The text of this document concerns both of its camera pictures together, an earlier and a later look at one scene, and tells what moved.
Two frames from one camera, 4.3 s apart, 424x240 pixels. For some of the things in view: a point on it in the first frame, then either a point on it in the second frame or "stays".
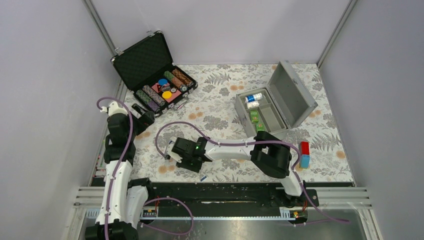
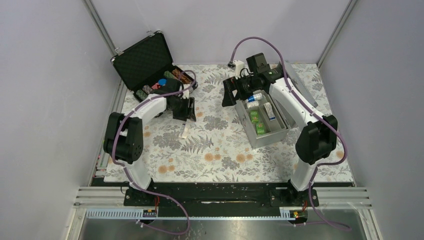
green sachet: [254, 116] stays
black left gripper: [146, 118] -> [188, 112]
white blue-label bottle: [255, 97] stays
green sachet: [260, 127] stays
